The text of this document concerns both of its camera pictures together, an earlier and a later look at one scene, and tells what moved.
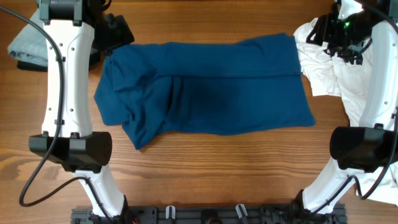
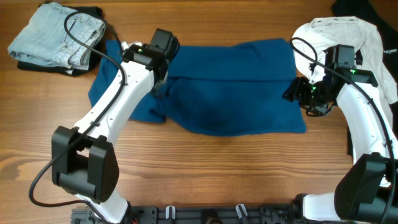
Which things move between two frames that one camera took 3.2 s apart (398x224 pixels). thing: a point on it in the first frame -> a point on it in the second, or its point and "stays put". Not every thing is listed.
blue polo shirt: (157, 88) stays put
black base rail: (267, 214) stays put
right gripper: (347, 51) -> (296, 91)
